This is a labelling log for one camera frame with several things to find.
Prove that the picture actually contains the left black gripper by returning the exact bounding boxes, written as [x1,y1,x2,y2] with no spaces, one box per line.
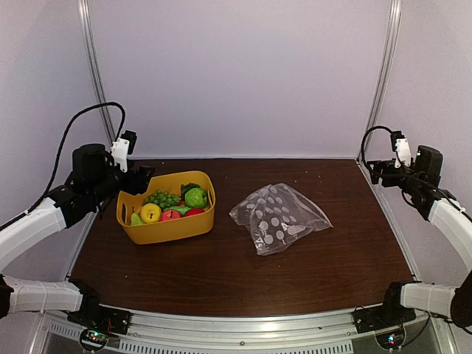
[88,159,154,204]

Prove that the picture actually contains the green toy grapes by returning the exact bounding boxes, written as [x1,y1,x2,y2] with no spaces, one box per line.
[144,190,181,210]

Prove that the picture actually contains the yellow toy apple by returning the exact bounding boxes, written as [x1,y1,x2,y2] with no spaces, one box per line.
[140,203,162,224]

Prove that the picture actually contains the red toy apple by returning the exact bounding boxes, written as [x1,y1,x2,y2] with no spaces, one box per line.
[184,208,205,218]
[159,209,181,222]

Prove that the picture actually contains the yellow plastic basket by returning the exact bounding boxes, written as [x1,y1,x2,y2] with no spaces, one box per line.
[116,171,216,245]

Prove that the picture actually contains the clear dotted zip bag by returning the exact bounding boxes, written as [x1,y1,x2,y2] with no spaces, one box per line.
[229,183,333,256]

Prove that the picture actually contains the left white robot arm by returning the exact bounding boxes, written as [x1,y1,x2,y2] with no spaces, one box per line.
[1,139,155,327]

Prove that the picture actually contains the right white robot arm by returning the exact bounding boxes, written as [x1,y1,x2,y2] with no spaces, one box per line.
[362,139,471,332]

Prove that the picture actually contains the green toy pear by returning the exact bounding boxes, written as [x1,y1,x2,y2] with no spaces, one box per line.
[131,212,145,226]

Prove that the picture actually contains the green toy cabbage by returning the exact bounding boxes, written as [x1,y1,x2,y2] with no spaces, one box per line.
[184,187,208,209]

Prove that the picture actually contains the right circuit board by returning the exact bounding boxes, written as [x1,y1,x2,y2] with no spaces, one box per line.
[375,328,406,351]

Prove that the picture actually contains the circuit board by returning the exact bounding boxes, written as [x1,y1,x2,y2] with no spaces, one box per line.
[79,329,109,351]
[375,328,406,351]

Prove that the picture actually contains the left circuit board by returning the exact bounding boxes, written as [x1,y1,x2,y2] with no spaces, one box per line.
[79,329,109,351]

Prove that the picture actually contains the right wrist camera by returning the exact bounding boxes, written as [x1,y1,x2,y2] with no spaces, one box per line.
[390,131,412,169]

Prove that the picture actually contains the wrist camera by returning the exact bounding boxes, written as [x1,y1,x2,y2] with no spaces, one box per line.
[110,131,137,173]
[390,131,412,169]

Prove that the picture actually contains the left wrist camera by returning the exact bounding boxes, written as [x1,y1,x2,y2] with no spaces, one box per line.
[110,131,137,173]

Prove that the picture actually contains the left black cable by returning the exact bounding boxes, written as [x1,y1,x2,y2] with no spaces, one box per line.
[21,103,127,218]

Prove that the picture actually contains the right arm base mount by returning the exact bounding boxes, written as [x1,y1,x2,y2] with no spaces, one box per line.
[353,282,417,333]

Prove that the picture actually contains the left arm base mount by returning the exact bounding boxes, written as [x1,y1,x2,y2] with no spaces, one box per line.
[66,279,131,336]

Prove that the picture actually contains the right aluminium frame post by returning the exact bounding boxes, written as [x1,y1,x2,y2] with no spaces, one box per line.
[355,0,403,163]

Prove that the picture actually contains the aluminium frame post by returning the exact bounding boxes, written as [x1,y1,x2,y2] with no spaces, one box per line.
[77,0,116,144]
[355,0,403,163]

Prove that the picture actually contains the left aluminium frame post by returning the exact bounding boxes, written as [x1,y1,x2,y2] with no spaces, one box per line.
[77,0,116,144]

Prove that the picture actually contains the front aluminium rail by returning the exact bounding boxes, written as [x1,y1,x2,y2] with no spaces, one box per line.
[27,308,459,353]

